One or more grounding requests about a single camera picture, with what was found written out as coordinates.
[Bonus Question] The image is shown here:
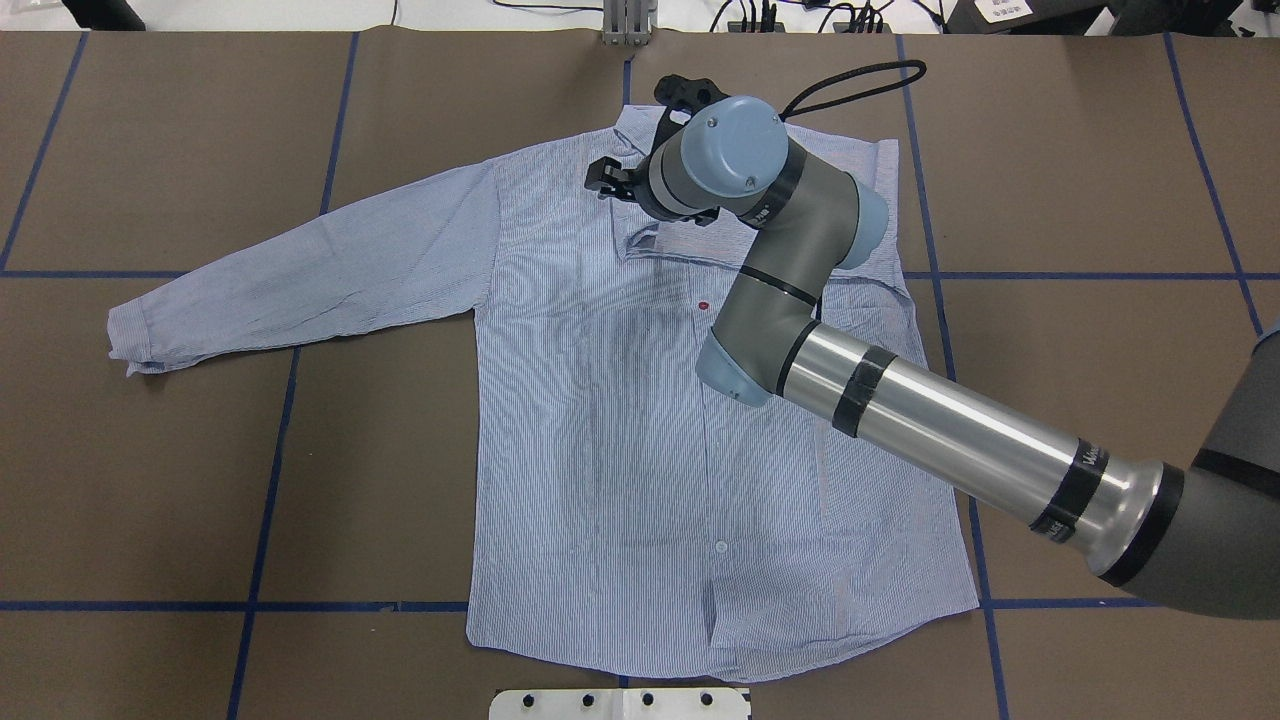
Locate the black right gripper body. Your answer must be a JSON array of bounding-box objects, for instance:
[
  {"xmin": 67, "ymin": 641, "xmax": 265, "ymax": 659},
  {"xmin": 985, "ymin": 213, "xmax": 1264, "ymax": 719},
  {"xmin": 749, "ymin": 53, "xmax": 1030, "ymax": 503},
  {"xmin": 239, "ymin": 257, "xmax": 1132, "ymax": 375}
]
[{"xmin": 585, "ymin": 158, "xmax": 660, "ymax": 208}]

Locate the light blue striped shirt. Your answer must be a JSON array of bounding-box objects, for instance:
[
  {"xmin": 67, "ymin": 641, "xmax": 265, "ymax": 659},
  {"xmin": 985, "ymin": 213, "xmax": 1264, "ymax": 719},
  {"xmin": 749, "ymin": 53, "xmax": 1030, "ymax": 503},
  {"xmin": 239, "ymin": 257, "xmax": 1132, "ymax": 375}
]
[{"xmin": 108, "ymin": 106, "xmax": 978, "ymax": 683}]

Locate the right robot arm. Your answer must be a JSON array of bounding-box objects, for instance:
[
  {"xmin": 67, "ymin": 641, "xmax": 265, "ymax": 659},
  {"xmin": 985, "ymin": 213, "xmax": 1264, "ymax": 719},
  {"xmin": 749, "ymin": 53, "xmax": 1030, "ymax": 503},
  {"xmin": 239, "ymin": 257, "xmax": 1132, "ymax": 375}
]
[{"xmin": 585, "ymin": 76, "xmax": 1279, "ymax": 620}]

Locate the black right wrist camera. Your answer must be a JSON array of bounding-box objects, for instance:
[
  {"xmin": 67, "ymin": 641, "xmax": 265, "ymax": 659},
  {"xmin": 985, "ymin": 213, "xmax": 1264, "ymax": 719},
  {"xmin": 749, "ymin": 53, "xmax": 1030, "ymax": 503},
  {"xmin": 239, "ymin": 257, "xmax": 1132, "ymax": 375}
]
[{"xmin": 653, "ymin": 74, "xmax": 728, "ymax": 117}]

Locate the aluminium frame post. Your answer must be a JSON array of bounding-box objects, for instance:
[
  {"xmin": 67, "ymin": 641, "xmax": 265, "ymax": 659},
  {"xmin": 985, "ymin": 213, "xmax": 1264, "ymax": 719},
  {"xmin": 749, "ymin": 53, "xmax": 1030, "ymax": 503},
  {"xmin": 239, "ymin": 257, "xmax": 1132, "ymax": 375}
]
[{"xmin": 602, "ymin": 0, "xmax": 657, "ymax": 47}]

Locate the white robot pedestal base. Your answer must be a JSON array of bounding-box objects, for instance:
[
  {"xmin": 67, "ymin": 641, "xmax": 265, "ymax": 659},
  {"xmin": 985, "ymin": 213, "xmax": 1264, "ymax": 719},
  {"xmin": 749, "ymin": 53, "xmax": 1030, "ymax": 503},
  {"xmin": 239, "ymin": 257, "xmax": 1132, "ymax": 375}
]
[{"xmin": 488, "ymin": 687, "xmax": 753, "ymax": 719}]

